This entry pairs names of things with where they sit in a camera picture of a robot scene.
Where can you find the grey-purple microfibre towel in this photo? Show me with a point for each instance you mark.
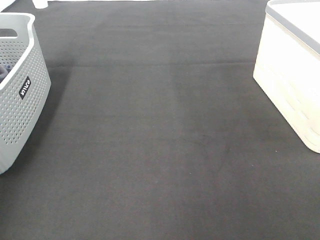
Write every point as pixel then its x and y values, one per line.
pixel 4 71

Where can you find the black table mat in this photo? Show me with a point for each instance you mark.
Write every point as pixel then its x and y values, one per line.
pixel 154 129

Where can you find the white plastic storage bin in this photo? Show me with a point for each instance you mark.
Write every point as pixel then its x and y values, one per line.
pixel 287 66

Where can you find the grey perforated laundry basket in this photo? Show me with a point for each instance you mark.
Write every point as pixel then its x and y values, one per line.
pixel 24 90

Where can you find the white cylinder at table edge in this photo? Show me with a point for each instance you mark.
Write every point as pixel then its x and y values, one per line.
pixel 40 4

